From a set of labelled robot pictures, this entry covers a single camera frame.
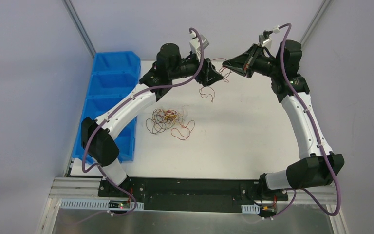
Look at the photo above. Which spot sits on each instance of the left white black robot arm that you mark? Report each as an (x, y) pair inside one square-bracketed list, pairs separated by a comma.
[(98, 135)]

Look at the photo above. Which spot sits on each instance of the left corner aluminium post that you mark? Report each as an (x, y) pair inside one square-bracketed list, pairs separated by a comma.
[(72, 12)]

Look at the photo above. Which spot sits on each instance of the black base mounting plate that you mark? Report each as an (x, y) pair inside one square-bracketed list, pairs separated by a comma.
[(193, 195)]

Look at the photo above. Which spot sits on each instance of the white slotted cable duct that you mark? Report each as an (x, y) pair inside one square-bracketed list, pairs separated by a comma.
[(101, 204)]

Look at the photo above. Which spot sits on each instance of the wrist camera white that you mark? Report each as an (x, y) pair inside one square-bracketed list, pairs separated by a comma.
[(195, 46), (264, 37)]

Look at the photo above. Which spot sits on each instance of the corner aluminium post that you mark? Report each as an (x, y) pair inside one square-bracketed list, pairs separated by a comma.
[(320, 13), (72, 12)]

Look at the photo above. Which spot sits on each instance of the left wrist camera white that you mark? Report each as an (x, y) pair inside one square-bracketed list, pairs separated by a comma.
[(195, 46)]

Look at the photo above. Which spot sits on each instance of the right corner aluminium post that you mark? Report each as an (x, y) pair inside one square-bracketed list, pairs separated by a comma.
[(320, 13)]

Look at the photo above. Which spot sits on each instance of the aluminium frame rail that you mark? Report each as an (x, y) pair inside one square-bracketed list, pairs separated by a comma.
[(87, 188)]

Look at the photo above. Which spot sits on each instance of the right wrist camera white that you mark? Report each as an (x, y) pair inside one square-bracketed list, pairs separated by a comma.
[(264, 37)]

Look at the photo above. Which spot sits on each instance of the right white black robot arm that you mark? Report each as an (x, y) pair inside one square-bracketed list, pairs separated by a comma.
[(318, 164)]

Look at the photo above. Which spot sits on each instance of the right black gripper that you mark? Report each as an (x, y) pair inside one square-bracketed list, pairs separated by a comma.
[(250, 61)]

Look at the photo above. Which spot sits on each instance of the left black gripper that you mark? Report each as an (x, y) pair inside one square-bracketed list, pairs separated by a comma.
[(206, 71)]

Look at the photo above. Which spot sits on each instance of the blue plastic bin row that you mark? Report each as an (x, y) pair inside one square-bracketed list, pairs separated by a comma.
[(114, 75)]

